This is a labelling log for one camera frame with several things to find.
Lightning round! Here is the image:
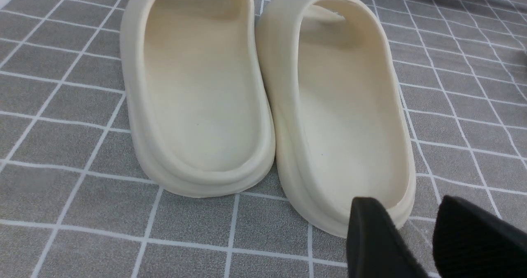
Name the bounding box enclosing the cream foam slipper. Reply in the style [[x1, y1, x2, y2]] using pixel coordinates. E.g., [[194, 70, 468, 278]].
[[120, 0, 275, 198], [255, 0, 416, 238]]

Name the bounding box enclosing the grey checked floor cloth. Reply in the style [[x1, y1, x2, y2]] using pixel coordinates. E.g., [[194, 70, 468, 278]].
[[0, 0, 527, 278]]

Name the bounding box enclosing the right cream foam slipper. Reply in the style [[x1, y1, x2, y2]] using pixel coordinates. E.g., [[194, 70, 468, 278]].
[[255, 0, 416, 238]]

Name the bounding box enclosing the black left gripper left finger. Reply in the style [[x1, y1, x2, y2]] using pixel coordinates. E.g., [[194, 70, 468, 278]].
[[346, 197, 428, 278]]

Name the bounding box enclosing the left cream foam slipper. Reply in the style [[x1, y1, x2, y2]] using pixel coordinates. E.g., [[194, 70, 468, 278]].
[[120, 0, 275, 198]]

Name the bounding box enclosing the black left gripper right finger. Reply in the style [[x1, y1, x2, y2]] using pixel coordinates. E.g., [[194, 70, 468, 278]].
[[432, 195, 527, 278]]

